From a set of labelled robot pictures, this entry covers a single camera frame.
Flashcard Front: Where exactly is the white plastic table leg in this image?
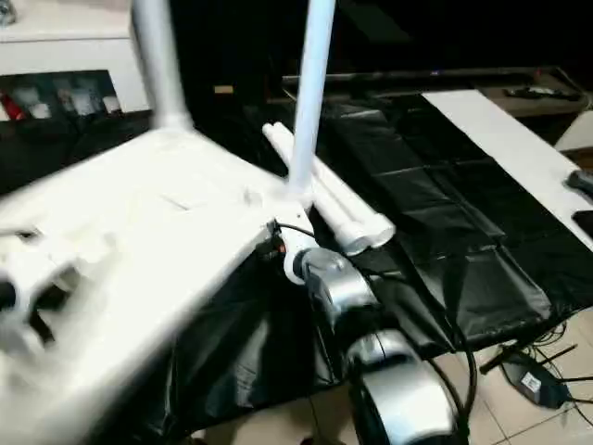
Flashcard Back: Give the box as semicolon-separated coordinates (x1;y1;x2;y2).
129;0;196;131
275;121;397;247
282;0;337;210
261;122;372;257

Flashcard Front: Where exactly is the black work mat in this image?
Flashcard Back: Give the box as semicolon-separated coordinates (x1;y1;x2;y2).
0;95;564;437

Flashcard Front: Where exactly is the white flat board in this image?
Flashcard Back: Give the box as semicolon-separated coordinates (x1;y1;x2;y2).
421;90;593;261

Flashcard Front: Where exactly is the white glass-door cabinet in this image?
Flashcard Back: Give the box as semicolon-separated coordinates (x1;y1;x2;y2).
0;0;154;121

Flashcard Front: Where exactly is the black floor stand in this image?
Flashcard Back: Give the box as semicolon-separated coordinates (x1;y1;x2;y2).
479;342;580;412

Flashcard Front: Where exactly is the black remote control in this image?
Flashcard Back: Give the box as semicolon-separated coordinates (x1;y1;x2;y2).
504;85;580;101

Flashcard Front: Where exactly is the black handheld device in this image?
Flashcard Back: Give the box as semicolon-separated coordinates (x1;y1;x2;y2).
562;170;593;203

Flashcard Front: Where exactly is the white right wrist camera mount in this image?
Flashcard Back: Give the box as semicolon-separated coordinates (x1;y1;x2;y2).
272;203;321;286

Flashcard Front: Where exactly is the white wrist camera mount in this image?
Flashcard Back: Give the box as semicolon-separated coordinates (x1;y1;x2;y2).
272;203;321;286
0;252;82;358

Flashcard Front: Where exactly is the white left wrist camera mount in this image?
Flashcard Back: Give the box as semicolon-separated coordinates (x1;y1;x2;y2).
0;252;82;358

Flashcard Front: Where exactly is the black metal rail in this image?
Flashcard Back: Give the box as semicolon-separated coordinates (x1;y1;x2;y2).
282;67;557;94

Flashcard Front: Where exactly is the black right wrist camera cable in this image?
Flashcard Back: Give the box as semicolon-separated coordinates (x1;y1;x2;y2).
272;222;478;421

